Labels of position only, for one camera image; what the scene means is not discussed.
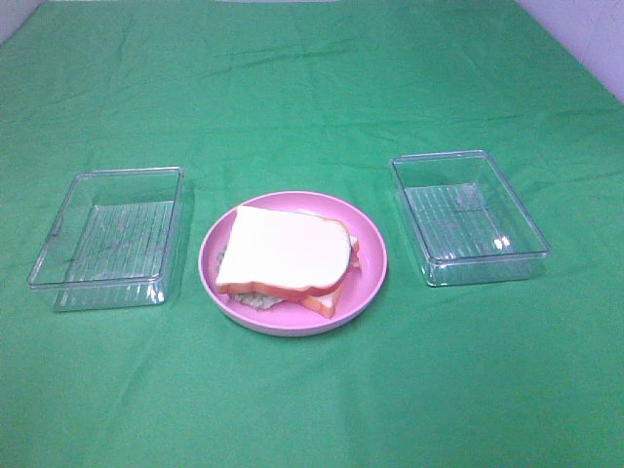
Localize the bread slice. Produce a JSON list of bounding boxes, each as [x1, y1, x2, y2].
[[214, 206, 354, 298], [298, 235, 360, 319]]

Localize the bacon strip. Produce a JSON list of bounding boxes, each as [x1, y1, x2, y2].
[[347, 244, 361, 272]]

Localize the green lettuce leaf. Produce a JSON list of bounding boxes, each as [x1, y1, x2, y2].
[[214, 248, 283, 309]]

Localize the green tablecloth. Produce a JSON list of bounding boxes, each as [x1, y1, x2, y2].
[[1, 1, 623, 467]]

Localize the clear right plastic tray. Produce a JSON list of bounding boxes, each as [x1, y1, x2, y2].
[[391, 150, 550, 287]]

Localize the clear plastic tray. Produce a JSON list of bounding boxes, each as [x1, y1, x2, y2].
[[27, 167, 184, 312], [391, 150, 550, 287]]

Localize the clear left plastic tray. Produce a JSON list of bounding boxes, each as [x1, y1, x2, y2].
[[27, 167, 184, 312]]

